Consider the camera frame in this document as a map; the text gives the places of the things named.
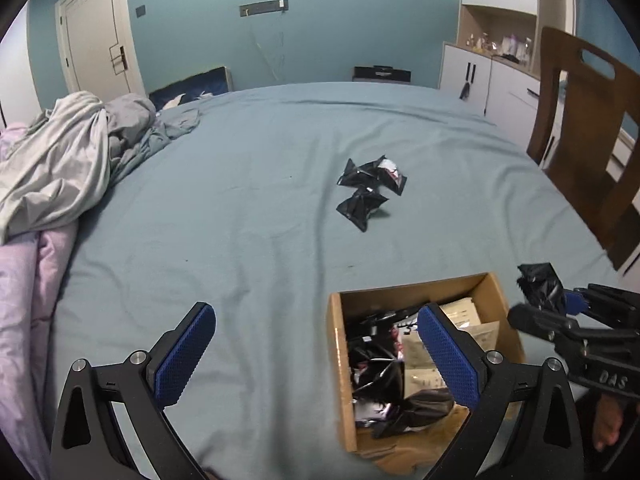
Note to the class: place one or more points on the brown cardboard box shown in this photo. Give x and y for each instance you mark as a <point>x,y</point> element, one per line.
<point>340,360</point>

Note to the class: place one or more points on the single black foil packet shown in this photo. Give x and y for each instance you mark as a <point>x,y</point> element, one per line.
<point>362,207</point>
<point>357,175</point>

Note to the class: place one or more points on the beige snack packet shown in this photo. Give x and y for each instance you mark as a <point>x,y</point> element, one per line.
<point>422,365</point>
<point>460,312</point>
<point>485,337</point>

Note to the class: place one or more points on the grey wall bracket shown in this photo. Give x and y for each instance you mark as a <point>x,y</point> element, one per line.
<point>262,8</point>

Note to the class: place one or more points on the crumpled grey blanket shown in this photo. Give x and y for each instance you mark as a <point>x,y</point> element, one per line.
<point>65,160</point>

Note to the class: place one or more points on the crinkled black foil packet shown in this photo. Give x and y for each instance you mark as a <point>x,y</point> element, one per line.
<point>542,282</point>

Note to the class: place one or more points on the black bag by wall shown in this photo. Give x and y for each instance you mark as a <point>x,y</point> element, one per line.
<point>382,74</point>

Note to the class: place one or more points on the dark blue framed picture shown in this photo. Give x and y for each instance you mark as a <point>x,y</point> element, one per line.
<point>192,87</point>

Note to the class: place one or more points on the group of small bottles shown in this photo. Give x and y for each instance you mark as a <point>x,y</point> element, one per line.
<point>510,46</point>

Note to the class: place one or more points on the white cabinet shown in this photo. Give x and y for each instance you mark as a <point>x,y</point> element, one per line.
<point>510,90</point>

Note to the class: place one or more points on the pink duvet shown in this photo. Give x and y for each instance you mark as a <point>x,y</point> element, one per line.
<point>25,310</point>

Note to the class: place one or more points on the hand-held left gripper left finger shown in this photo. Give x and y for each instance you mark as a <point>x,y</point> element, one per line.
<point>182,355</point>

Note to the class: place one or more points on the brown wooden chair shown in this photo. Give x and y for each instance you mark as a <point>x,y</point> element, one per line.
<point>585,125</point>

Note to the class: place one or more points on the white door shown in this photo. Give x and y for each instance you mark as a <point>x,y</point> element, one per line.
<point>95,25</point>

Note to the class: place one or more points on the white print foil packet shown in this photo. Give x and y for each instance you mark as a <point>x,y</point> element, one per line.
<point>392,177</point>

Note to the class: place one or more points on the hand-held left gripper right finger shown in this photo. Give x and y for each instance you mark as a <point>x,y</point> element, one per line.
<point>447,355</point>

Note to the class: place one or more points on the white wardrobe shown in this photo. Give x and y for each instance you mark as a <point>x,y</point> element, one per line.
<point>15,75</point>

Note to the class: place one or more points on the person's right hand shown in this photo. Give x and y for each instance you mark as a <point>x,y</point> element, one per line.
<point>610,420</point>

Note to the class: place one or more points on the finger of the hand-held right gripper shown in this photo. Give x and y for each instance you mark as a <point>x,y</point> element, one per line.
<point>605,307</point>
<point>540,322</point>

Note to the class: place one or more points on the black hanging object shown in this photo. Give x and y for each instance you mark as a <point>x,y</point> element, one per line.
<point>466,91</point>

